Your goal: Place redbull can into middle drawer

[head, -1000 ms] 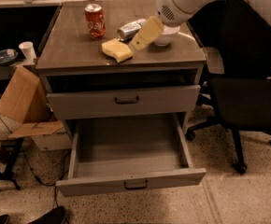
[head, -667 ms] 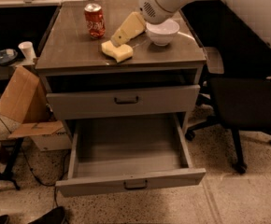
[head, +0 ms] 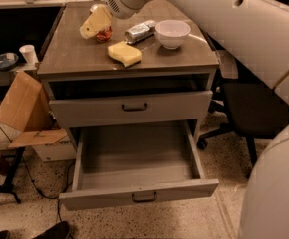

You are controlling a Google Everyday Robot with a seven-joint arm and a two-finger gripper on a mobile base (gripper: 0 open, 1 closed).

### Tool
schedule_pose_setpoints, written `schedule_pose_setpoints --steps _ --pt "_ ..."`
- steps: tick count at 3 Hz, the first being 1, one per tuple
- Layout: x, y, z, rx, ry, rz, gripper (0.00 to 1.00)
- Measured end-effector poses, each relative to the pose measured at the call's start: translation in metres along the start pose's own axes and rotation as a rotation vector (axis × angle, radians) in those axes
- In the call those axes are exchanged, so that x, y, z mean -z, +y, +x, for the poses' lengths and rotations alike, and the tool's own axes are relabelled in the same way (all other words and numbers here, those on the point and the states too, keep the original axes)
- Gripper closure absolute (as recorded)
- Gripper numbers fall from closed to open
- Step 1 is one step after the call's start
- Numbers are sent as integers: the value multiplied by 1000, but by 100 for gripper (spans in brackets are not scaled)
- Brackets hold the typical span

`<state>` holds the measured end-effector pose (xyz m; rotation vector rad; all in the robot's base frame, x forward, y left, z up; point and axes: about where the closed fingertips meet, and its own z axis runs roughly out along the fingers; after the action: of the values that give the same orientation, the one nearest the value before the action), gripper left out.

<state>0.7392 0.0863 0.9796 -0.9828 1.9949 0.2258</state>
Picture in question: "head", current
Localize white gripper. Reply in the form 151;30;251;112
80;0;153;39

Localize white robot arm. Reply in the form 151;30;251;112
81;0;289;239

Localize red soda can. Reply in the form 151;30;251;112
90;3;114;43

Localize grey drawer cabinet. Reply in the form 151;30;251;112
37;0;220;151

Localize grey middle drawer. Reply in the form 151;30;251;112
50;91;212;128

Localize grey open bottom drawer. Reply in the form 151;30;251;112
60;121;218;210

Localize yellow sponge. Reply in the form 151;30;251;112
108;41;142;68

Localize white bowl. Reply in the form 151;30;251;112
155;20;191;50

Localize white paper cup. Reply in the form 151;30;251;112
19;45;38;65

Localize dark round dish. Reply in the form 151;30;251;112
0;53;19;71

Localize brown cardboard box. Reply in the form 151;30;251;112
0;71;76;161

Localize low side shelf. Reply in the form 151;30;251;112
0;64;37;86

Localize black office chair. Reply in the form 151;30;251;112
197;33;289;171

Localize black metal stand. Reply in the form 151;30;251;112
0;147;25;203

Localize black shoe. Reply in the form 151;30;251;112
33;221;70;239
0;230;10;239

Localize black floor cable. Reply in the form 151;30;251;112
0;104;76;224

